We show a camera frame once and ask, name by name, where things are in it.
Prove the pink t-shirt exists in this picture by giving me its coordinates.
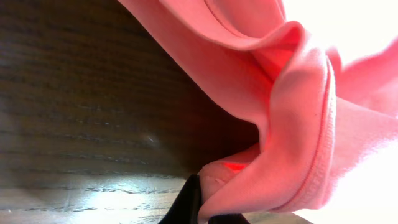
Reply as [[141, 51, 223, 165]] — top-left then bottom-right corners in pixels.
[[123, 0, 397, 223]]

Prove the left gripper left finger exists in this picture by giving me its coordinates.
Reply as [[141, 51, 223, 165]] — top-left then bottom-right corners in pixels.
[[159, 174, 202, 224]]

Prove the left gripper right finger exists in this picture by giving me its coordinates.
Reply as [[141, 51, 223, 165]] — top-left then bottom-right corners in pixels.
[[208, 214, 250, 224]]

